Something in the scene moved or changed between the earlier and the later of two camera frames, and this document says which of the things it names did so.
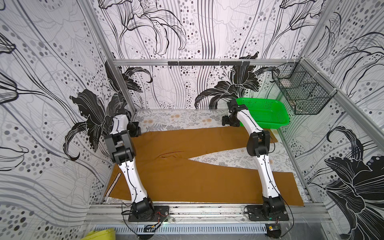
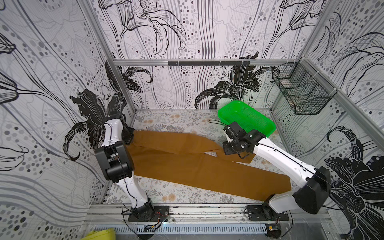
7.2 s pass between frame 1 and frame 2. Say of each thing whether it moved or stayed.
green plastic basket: moved
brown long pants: moved
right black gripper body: moved
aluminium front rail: stayed
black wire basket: stayed
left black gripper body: moved
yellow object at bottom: stayed
